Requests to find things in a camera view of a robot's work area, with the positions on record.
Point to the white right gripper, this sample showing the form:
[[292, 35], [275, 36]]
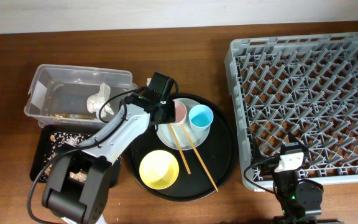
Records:
[[256, 155]]

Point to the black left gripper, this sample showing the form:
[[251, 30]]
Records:
[[171, 117]]

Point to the yellow bowl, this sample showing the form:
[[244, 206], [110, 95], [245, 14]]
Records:
[[159, 169]]

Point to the white tissue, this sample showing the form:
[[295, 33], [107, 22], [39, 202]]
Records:
[[95, 102]]

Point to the gold snack wrapper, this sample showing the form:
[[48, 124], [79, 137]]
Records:
[[73, 116]]

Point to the food scraps pile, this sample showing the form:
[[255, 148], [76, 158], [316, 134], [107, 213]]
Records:
[[56, 142]]

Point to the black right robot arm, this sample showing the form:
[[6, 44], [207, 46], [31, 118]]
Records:
[[300, 199]]

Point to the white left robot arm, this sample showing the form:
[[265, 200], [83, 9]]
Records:
[[85, 203]]

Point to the grey dishwasher rack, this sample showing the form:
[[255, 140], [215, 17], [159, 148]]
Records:
[[305, 84]]

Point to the pink cup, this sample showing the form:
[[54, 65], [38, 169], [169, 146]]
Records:
[[180, 113]]

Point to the grey plate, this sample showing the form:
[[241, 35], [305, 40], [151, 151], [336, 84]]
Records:
[[198, 137]]

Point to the left wooden chopstick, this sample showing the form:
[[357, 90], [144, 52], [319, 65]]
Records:
[[180, 150]]

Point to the wooden chopstick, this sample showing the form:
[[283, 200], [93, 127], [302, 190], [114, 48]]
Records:
[[180, 150], [199, 157]]

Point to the blue cup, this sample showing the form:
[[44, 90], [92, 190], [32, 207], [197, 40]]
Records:
[[201, 117]]

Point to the right wooden chopstick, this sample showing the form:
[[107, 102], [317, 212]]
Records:
[[199, 157]]

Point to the round black tray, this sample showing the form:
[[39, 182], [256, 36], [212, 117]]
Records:
[[218, 152]]

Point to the clear plastic bin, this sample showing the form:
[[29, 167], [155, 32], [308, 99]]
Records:
[[64, 89]]

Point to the black square tray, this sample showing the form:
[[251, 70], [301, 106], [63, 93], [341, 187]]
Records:
[[77, 161]]

